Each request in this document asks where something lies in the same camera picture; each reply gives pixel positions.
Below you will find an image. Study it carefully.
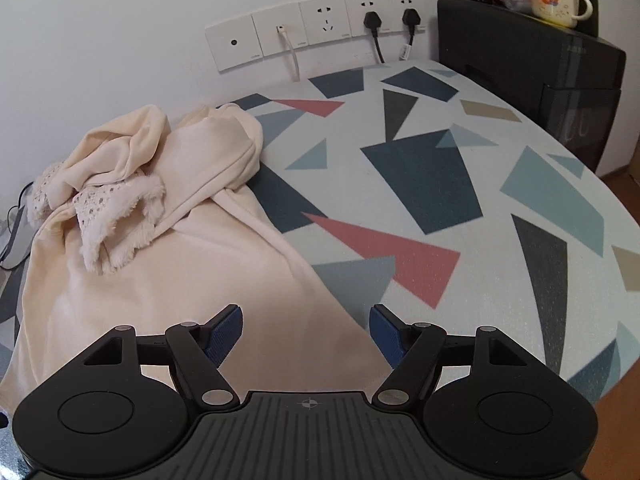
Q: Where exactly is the cream sweater with lace cuffs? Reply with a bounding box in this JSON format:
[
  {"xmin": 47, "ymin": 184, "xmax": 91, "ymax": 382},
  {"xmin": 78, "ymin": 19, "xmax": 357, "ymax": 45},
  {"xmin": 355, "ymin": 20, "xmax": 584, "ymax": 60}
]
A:
[{"xmin": 1, "ymin": 104, "xmax": 390, "ymax": 412}]

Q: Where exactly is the geometric patterned table mat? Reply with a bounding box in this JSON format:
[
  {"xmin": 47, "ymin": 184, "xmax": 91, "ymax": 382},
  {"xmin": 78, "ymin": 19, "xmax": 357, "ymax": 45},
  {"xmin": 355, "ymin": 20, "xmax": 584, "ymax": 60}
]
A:
[{"xmin": 1, "ymin": 62, "xmax": 639, "ymax": 401}]

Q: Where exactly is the black cabinet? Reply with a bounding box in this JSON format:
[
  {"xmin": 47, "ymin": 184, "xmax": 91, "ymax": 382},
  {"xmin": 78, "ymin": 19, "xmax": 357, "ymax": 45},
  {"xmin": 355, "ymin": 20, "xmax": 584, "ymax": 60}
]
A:
[{"xmin": 437, "ymin": 0, "xmax": 627, "ymax": 171}]

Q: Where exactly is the black plug right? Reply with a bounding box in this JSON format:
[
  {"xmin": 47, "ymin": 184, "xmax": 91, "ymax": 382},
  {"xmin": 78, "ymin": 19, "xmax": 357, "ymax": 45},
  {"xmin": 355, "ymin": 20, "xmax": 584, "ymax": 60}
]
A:
[{"xmin": 402, "ymin": 8, "xmax": 421, "ymax": 47}]

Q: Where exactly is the black plug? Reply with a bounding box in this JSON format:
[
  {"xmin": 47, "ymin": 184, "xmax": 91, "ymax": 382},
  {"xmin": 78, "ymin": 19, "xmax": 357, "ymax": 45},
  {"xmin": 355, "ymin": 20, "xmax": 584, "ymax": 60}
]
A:
[
  {"xmin": 402, "ymin": 8, "xmax": 421, "ymax": 47},
  {"xmin": 363, "ymin": 11, "xmax": 385, "ymax": 64}
]

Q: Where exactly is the black plug left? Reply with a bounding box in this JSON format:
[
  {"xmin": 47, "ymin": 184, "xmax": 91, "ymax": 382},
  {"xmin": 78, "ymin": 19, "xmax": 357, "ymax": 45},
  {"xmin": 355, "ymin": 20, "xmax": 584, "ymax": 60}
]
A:
[{"xmin": 363, "ymin": 11, "xmax": 385, "ymax": 64}]

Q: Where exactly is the cream cartoon mug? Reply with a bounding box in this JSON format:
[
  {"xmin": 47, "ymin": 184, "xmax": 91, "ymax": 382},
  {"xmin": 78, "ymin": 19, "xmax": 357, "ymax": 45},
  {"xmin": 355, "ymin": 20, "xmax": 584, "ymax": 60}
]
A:
[{"xmin": 530, "ymin": 0, "xmax": 593, "ymax": 28}]

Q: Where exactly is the black cable on table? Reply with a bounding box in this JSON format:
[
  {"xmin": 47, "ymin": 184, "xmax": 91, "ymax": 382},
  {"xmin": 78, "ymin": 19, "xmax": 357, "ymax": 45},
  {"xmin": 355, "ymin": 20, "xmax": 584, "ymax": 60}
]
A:
[{"xmin": 0, "ymin": 181, "xmax": 36, "ymax": 271}]

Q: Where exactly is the white wall socket panel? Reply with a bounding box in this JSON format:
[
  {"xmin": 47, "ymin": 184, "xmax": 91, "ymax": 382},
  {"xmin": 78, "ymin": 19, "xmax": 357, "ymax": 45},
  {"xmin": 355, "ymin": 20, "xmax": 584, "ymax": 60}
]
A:
[{"xmin": 205, "ymin": 0, "xmax": 430, "ymax": 72}]

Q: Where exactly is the white cable in socket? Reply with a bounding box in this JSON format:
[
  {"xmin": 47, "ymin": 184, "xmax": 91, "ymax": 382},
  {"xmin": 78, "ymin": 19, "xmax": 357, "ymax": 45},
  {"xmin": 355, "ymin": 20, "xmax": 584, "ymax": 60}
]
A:
[{"xmin": 275, "ymin": 24, "xmax": 302, "ymax": 84}]

